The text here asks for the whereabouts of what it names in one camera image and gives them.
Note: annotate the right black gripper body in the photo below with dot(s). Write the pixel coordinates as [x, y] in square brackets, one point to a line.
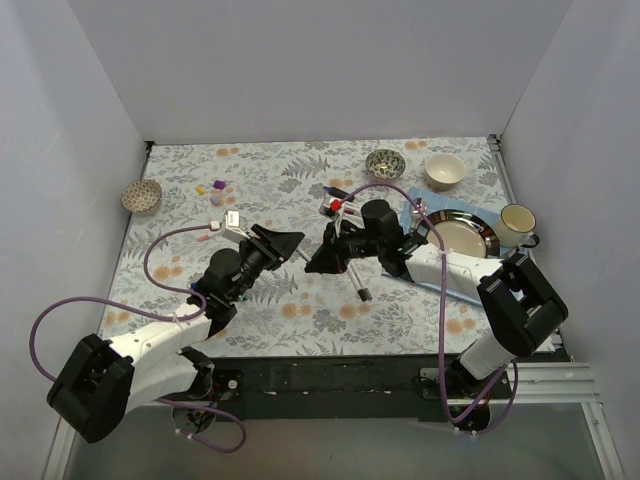
[345, 245]

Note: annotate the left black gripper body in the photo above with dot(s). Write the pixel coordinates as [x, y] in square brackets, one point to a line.
[267, 248]

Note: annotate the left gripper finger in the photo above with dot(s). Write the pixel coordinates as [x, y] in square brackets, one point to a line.
[281, 253]
[278, 243]

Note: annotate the black capped marker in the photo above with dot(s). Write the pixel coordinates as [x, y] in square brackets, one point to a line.
[355, 281]

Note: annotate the purple black highlighter pen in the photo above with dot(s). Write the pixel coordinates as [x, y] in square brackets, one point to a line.
[335, 192]

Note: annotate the green capped marker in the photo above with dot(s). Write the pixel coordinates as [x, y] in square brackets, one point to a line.
[303, 255]

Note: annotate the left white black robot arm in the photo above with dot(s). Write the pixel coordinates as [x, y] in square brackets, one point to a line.
[104, 379]

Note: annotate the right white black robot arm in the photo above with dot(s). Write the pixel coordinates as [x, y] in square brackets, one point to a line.
[522, 308]

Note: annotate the floral dark patterned bowl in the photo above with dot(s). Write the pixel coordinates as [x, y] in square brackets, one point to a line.
[385, 165]

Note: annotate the floral tablecloth mat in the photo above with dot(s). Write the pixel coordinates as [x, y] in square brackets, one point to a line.
[288, 311]

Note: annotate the blue checked cloth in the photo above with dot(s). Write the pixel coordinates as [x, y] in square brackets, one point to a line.
[450, 200]

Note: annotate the dark rimmed dinner plate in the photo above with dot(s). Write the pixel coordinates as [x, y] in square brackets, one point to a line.
[462, 232]

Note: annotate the cream ceramic bowl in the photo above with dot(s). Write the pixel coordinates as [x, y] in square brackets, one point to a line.
[444, 171]

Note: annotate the patterned bowl at left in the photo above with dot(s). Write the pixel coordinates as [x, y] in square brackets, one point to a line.
[142, 197]

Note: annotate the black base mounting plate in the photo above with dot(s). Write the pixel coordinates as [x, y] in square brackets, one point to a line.
[329, 387]

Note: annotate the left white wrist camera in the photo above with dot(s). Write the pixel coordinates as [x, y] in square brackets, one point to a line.
[229, 227]

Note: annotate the cream mug dark handle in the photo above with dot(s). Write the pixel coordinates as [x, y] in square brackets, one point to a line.
[515, 227]

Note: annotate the aluminium frame rail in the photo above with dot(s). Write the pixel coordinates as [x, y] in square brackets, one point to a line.
[530, 382]

